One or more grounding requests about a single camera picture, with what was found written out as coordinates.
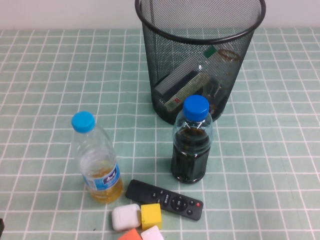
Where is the clear bottle white cap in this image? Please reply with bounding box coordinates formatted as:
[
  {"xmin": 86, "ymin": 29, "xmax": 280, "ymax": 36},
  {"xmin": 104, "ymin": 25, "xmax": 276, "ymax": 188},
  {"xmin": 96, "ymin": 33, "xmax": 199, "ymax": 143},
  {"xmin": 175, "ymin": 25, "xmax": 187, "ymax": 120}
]
[{"xmin": 154, "ymin": 46, "xmax": 218, "ymax": 113}]

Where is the small bottle beige cap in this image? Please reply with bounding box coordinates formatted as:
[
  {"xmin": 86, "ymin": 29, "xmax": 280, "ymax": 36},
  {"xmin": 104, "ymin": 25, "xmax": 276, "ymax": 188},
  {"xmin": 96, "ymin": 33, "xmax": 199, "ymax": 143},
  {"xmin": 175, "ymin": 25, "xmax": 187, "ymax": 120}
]
[{"xmin": 204, "ymin": 48, "xmax": 243, "ymax": 115}]

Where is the black mesh wastebasket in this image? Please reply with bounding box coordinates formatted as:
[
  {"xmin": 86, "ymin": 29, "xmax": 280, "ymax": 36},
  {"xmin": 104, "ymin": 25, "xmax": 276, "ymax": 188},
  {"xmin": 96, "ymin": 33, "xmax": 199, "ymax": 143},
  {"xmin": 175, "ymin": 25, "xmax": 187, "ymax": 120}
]
[{"xmin": 134, "ymin": 0, "xmax": 267, "ymax": 126}]

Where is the yellow liquid bottle cyan cap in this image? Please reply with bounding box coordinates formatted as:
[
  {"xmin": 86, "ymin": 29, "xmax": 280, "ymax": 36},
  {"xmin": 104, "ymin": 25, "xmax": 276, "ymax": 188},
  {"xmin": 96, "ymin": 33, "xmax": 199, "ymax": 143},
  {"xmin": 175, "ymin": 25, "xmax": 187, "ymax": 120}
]
[{"xmin": 71, "ymin": 111, "xmax": 124, "ymax": 205}]

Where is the white earbuds case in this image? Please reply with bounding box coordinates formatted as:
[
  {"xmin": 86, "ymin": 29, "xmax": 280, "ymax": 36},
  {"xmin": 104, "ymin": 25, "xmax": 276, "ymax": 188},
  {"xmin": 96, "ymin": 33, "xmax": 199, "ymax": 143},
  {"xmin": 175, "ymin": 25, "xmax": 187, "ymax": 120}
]
[{"xmin": 111, "ymin": 203, "xmax": 142, "ymax": 231}]

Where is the orange block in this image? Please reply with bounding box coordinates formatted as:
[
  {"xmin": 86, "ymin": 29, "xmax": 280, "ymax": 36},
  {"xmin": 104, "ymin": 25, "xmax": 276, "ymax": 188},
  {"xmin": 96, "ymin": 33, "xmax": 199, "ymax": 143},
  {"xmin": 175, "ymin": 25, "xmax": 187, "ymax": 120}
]
[{"xmin": 117, "ymin": 227, "xmax": 144, "ymax": 240}]

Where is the yellow cube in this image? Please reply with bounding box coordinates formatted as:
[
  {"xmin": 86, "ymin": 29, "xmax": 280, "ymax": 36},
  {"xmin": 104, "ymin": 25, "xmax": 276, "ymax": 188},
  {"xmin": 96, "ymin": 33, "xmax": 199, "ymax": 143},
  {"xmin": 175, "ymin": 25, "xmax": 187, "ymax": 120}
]
[{"xmin": 140, "ymin": 203, "xmax": 163, "ymax": 231}]

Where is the white block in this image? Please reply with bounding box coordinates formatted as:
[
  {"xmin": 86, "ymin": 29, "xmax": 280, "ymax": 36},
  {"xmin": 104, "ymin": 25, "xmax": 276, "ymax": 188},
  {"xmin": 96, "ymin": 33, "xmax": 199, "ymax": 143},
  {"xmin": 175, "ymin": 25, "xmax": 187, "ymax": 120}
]
[{"xmin": 140, "ymin": 225, "xmax": 165, "ymax": 240}]

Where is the black remote control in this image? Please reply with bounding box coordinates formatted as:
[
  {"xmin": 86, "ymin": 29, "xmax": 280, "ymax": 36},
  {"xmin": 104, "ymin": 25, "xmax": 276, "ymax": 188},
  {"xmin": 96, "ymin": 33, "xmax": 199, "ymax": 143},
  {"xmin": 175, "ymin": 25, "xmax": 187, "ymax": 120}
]
[{"xmin": 125, "ymin": 179, "xmax": 204, "ymax": 221}]

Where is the green checkered tablecloth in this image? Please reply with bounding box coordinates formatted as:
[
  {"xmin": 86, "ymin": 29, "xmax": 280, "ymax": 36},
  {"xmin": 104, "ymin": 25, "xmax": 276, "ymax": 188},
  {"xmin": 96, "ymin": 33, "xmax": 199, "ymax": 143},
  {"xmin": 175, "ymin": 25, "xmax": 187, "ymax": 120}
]
[{"xmin": 0, "ymin": 26, "xmax": 320, "ymax": 240}]

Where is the dark liquid bottle blue cap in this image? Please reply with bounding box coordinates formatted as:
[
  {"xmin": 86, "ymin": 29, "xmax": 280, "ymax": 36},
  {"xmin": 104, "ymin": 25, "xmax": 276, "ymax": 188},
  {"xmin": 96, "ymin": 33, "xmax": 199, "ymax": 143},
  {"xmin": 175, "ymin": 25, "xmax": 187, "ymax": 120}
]
[{"xmin": 171, "ymin": 94, "xmax": 214, "ymax": 185}]

